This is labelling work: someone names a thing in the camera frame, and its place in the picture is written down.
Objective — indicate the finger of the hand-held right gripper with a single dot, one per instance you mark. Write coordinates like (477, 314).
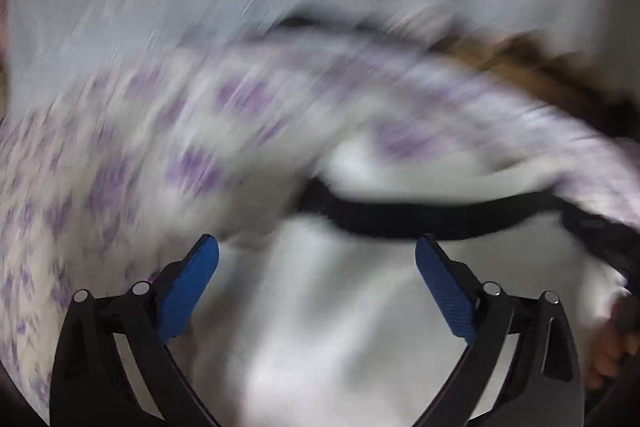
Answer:
(582, 227)

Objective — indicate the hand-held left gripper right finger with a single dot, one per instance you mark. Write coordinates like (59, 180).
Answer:
(445, 289)

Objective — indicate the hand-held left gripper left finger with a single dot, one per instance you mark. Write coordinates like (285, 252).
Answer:
(187, 289)

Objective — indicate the white knit sweater black stripes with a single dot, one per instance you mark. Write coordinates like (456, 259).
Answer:
(325, 332)

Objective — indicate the person's right hand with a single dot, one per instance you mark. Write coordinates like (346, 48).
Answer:
(607, 352)

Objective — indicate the purple floral bedsheet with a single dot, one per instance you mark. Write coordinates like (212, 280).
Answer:
(125, 187)

